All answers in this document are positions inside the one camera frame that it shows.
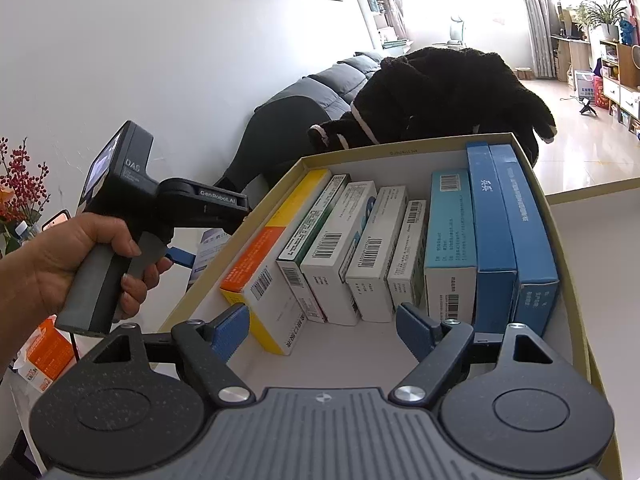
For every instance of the smartphone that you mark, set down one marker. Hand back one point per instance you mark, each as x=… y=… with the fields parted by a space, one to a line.
x=55 y=219

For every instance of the white and blue medicine box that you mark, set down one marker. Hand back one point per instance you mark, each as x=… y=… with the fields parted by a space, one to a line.
x=340 y=240

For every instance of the red berry flower arrangement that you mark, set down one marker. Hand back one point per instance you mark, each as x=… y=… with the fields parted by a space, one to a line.
x=17 y=180

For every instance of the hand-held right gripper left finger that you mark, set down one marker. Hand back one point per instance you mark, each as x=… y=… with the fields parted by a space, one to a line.
x=230 y=331

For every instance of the black chair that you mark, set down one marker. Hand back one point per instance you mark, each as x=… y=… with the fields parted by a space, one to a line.
x=270 y=135

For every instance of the white office chair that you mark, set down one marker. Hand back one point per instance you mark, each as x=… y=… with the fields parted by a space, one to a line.
x=456 y=30

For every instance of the blue toy figure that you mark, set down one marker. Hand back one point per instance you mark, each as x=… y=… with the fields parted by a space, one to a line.
x=627 y=30

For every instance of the wooden shelf cabinet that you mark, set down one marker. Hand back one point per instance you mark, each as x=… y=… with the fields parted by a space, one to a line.
x=620 y=65

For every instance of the light blue medicine box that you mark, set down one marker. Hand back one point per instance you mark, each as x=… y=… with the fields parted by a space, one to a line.
x=450 y=230

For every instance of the wooden computer desk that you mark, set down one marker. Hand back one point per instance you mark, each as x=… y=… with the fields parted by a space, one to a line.
x=570 y=57

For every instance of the red and white bag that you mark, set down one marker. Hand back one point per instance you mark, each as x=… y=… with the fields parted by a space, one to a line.
x=587 y=87

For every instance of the orange and white medicine box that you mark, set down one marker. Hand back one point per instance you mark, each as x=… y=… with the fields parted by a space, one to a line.
x=47 y=350

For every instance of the green potted plant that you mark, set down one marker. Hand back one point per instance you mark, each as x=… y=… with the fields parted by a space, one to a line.
x=605 y=15

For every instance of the white bookshelf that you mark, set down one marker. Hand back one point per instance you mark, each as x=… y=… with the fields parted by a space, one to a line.
x=372 y=5

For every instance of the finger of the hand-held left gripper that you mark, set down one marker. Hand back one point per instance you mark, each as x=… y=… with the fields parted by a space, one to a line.
x=182 y=257

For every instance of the orange and yellow medicine box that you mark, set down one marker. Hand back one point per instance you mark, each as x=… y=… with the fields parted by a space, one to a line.
x=260 y=265

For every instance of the green and white medicine box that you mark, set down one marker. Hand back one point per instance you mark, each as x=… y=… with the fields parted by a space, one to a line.
x=292 y=285

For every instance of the wide blue box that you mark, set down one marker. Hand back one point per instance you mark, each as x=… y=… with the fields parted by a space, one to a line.
x=525 y=240

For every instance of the tan cardboard box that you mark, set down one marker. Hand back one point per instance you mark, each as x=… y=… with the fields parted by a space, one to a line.
x=390 y=160

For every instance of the white marble desktop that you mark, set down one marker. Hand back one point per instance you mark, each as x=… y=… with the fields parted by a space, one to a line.
x=22 y=412

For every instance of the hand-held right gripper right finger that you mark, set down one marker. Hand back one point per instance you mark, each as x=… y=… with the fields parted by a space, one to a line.
x=417 y=333

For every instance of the purple medicine box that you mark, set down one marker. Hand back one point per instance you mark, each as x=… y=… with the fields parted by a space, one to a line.
x=207 y=255

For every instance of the narrow blue box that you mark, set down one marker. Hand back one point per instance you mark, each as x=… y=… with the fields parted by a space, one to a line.
x=492 y=240

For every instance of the black fleece coat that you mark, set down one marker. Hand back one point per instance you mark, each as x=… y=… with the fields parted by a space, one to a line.
x=440 y=95

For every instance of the tan cardboard box lid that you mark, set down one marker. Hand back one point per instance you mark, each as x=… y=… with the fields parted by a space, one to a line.
x=610 y=285

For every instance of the person's left hand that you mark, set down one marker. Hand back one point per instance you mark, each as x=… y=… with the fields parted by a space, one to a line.
x=60 y=260

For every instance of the person's left forearm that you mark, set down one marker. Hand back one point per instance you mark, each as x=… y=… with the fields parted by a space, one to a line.
x=15 y=320

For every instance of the small wooden stool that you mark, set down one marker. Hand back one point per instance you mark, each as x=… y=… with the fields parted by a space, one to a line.
x=525 y=72

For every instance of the white drawer cabinet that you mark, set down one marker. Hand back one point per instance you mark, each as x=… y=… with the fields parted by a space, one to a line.
x=625 y=102

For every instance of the grey curtain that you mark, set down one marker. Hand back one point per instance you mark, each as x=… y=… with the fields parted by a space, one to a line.
x=537 y=15

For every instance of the small black tripod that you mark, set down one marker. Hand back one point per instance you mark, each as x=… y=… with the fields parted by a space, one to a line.
x=587 y=109

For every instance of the grey sofa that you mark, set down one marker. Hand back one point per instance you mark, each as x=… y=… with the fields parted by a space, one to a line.
x=335 y=85

